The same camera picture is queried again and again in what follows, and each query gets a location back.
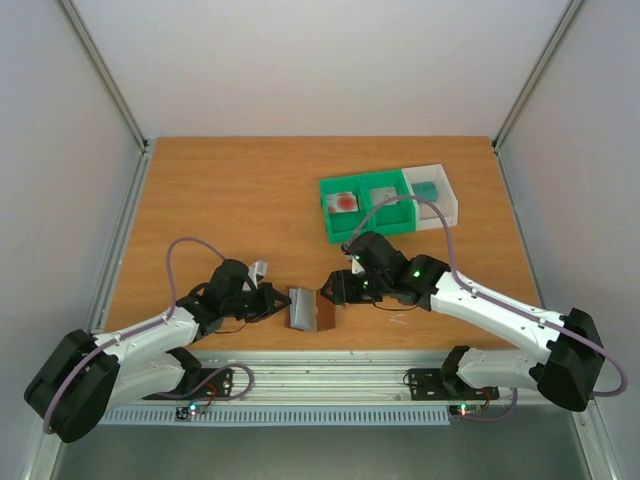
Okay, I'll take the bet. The controller board with leds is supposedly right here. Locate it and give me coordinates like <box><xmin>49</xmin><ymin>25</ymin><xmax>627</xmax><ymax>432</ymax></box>
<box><xmin>174</xmin><ymin>404</ymin><xmax>208</xmax><ymax>422</ymax></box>
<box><xmin>449</xmin><ymin>403</ymin><xmax>487</xmax><ymax>417</ymax></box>

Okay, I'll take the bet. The right controller board with leds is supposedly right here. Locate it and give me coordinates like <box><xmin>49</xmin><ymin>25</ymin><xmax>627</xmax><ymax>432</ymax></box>
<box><xmin>449</xmin><ymin>403</ymin><xmax>487</xmax><ymax>417</ymax></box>

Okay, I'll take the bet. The red white card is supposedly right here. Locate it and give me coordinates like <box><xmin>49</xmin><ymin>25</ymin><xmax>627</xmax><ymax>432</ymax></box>
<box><xmin>325</xmin><ymin>192</ymin><xmax>359</xmax><ymax>214</ymax></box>

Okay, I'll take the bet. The silver credit card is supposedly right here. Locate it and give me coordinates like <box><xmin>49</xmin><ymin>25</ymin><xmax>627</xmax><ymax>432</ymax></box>
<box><xmin>289</xmin><ymin>288</ymin><xmax>317</xmax><ymax>332</ymax></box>

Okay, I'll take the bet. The right aluminium upright profile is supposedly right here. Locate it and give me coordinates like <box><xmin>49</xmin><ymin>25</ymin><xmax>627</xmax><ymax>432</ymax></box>
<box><xmin>492</xmin><ymin>0</ymin><xmax>586</xmax><ymax>155</ymax></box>

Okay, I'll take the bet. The brown leather card holder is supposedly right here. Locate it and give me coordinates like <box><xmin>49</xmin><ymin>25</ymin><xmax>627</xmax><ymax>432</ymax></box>
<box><xmin>286</xmin><ymin>290</ymin><xmax>336</xmax><ymax>333</ymax></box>

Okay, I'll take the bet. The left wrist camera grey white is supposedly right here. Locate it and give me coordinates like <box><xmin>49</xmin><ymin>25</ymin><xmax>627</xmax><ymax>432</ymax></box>
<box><xmin>243</xmin><ymin>260</ymin><xmax>268</xmax><ymax>291</ymax></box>

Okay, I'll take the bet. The teal card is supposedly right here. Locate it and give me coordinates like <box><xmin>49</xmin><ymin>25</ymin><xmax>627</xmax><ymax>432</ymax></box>
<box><xmin>411</xmin><ymin>181</ymin><xmax>439</xmax><ymax>202</ymax></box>

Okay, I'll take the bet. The aluminium front rail frame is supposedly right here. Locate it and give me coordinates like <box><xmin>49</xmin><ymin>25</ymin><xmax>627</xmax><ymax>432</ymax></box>
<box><xmin>45</xmin><ymin>349</ymin><xmax>596</xmax><ymax>406</ymax></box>

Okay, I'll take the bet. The white bin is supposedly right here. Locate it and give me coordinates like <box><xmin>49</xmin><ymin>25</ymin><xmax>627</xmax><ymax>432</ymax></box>
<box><xmin>402</xmin><ymin>164</ymin><xmax>458</xmax><ymax>231</ymax></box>

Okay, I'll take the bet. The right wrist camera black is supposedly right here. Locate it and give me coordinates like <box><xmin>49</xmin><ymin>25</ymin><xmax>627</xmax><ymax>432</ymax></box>
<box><xmin>342</xmin><ymin>231</ymin><xmax>408</xmax><ymax>274</ymax></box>

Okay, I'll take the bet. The grey card in bin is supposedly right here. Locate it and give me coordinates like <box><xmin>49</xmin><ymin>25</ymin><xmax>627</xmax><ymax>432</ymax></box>
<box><xmin>369</xmin><ymin>186</ymin><xmax>398</xmax><ymax>207</ymax></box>

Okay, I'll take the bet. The green double bin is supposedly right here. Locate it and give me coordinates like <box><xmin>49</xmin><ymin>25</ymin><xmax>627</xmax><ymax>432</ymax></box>
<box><xmin>318</xmin><ymin>170</ymin><xmax>416</xmax><ymax>244</ymax></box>

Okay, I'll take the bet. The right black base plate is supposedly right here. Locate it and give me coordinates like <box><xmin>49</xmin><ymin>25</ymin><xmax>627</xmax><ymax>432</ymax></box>
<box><xmin>403</xmin><ymin>368</ymin><xmax>500</xmax><ymax>401</ymax></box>

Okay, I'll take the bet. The left aluminium upright profile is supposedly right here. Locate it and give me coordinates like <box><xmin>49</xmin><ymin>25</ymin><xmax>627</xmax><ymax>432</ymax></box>
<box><xmin>56</xmin><ymin>0</ymin><xmax>148</xmax><ymax>153</ymax></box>

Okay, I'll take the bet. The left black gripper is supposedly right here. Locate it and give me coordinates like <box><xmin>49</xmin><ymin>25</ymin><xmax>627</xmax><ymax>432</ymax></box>
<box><xmin>224</xmin><ymin>283</ymin><xmax>292</xmax><ymax>323</ymax></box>

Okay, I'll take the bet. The left controller board with leds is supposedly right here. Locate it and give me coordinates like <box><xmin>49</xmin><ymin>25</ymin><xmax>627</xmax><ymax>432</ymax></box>
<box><xmin>174</xmin><ymin>404</ymin><xmax>208</xmax><ymax>422</ymax></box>

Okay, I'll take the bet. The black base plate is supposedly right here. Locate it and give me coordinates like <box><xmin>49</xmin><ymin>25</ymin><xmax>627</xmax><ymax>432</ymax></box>
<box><xmin>403</xmin><ymin>368</ymin><xmax>500</xmax><ymax>401</ymax></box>
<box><xmin>188</xmin><ymin>368</ymin><xmax>234</xmax><ymax>401</ymax></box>

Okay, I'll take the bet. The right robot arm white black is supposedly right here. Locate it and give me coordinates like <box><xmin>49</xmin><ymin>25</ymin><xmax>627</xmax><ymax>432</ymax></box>
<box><xmin>321</xmin><ymin>254</ymin><xmax>604</xmax><ymax>412</ymax></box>

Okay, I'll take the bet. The blue slotted cable duct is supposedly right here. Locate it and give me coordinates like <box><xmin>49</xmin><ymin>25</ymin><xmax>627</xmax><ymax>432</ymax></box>
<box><xmin>100</xmin><ymin>405</ymin><xmax>450</xmax><ymax>428</ymax></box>

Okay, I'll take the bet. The aluminium upright profile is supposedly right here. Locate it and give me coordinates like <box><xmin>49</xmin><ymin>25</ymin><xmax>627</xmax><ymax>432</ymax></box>
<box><xmin>492</xmin><ymin>0</ymin><xmax>586</xmax><ymax>155</ymax></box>
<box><xmin>56</xmin><ymin>0</ymin><xmax>148</xmax><ymax>153</ymax></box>

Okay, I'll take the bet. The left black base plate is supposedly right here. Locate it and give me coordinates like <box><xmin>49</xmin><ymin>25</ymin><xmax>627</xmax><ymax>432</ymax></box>
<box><xmin>188</xmin><ymin>368</ymin><xmax>234</xmax><ymax>401</ymax></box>

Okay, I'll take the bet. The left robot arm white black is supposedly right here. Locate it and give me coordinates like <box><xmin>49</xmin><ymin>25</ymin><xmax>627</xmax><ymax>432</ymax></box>
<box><xmin>24</xmin><ymin>260</ymin><xmax>291</xmax><ymax>443</ymax></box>

